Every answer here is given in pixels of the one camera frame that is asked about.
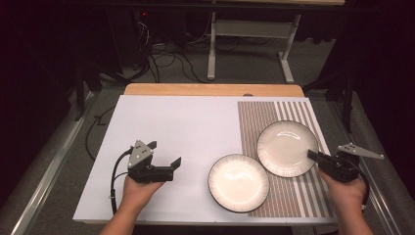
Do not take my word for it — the black floor cable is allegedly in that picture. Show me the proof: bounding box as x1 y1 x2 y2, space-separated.
84 105 116 163

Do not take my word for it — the wooden table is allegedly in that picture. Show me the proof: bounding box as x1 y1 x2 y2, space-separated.
123 82 305 98

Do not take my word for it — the black stand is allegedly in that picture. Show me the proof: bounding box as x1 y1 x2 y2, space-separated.
72 62 104 122
301 70 356 134

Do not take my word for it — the white plate with dark rim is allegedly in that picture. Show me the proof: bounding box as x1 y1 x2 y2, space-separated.
256 119 320 179
207 153 271 213

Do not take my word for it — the person's left hand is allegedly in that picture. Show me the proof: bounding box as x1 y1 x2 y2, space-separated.
118 175 164 217

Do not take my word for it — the white metal table frame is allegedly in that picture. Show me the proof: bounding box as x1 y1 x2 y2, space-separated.
202 0 346 84

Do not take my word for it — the person's right hand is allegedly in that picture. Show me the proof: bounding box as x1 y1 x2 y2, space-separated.
317 167 368 218

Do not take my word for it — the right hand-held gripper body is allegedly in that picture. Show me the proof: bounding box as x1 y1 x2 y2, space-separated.
316 142 386 183

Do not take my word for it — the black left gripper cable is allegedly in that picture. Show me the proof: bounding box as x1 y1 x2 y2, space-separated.
109 147 135 216

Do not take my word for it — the white board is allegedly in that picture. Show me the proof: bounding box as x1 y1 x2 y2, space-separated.
71 94 341 227

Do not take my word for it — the bundle of black floor cables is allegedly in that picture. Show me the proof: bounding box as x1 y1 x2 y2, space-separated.
131 19 209 84

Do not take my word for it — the aluminium floor rail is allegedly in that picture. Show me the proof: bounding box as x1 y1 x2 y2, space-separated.
9 92 99 235
327 99 405 235

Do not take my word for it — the brown striped placemat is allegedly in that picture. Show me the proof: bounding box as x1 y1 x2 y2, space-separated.
237 100 336 219

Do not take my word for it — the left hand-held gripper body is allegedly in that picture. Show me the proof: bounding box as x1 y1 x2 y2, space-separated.
126 139 175 184

